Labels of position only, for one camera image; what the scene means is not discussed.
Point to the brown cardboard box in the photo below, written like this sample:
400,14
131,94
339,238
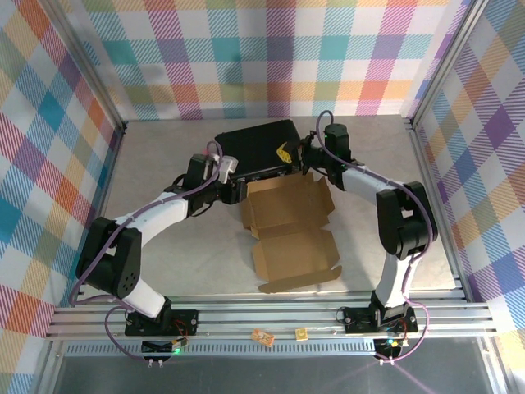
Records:
287,205

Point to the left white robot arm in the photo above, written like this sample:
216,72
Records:
160,213

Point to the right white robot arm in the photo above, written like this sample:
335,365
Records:
365,178

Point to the black hard case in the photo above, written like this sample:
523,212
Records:
254,147

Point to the orange paper tag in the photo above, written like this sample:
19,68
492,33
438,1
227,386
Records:
262,337

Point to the yellow paper tag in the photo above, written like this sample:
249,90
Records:
301,333

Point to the grey metal base panel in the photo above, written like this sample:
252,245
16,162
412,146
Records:
266,375

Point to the left aluminium side rail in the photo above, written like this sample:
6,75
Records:
111,164

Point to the aluminium side rail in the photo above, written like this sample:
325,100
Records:
111,164
425,164

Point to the right aluminium side rail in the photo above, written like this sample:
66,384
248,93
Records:
425,164

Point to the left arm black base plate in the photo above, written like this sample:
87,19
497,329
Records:
184,322

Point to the right aluminium corner post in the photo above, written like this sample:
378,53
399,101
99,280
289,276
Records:
445,61

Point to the aluminium corner post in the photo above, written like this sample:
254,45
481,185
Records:
445,61
88,65

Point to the aluminium mounting rail beam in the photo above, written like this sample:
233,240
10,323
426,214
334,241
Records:
266,316

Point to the left aluminium corner post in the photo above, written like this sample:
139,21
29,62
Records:
88,65

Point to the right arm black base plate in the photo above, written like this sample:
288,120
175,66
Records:
357,320

